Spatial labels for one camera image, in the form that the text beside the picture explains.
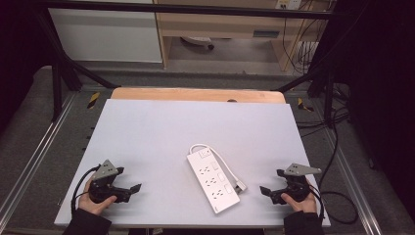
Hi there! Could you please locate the white power strip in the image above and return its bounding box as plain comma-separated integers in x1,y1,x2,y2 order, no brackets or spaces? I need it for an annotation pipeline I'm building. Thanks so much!
186,147,242,215

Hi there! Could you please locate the wooden table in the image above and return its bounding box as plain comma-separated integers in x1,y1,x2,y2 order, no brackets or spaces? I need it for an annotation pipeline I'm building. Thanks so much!
110,86,288,105

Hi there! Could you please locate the white cabinet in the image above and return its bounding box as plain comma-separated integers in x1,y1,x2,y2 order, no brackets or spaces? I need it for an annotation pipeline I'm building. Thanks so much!
48,0,163,64

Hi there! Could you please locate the black metal frame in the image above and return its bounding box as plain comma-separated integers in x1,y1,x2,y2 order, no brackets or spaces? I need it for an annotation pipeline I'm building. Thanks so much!
30,0,363,122

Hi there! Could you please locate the white power plug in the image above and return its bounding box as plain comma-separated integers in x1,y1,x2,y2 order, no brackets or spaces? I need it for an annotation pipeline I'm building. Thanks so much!
234,181,249,196

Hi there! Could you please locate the yellow black floor tape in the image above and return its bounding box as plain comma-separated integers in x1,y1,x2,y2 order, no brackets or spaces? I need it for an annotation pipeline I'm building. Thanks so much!
86,91,102,110
297,97,314,113

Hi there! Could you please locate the aluminium floor rail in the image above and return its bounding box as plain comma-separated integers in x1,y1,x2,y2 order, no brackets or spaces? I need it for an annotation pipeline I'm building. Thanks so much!
321,125,384,235
0,91,79,226

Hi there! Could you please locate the black floor cable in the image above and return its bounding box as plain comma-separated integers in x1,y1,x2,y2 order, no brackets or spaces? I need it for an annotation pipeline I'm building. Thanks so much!
295,81,360,225

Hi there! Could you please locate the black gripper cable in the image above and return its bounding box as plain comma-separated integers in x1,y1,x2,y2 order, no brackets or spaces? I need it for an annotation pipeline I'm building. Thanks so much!
305,181,327,223
70,164,101,216

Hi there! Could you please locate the person's left hand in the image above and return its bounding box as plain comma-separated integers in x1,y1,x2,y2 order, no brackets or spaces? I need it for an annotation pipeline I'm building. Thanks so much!
77,177,118,216

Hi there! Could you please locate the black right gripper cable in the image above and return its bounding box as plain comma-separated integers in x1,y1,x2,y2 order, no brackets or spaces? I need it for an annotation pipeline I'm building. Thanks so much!
305,181,327,223

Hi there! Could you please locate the bundle of black cables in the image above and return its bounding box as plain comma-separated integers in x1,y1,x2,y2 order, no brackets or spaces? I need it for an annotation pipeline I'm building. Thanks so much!
281,0,334,75

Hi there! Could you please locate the white table mat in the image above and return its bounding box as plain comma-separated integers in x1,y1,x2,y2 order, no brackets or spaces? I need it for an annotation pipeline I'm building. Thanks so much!
53,98,332,229

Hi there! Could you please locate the person's right hand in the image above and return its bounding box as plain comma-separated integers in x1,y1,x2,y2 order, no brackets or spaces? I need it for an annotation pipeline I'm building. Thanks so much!
280,181,318,214

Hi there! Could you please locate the office chair base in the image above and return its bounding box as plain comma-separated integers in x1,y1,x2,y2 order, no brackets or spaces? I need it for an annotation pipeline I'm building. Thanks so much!
180,35,216,51

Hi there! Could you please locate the white power strip cable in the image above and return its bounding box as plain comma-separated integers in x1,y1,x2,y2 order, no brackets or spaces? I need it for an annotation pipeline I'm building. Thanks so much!
188,143,243,189

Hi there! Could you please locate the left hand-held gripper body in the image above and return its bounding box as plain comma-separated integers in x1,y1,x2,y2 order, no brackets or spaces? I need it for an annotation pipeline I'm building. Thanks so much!
88,159,131,205

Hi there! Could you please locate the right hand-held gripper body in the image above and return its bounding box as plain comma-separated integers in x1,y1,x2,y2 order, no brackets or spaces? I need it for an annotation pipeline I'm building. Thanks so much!
276,163,323,204

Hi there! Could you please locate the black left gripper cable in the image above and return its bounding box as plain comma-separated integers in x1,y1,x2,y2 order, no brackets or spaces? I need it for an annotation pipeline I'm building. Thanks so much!
70,164,101,216

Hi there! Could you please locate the white wall socket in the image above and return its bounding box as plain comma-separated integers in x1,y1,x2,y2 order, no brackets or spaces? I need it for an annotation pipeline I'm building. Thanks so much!
274,0,302,11

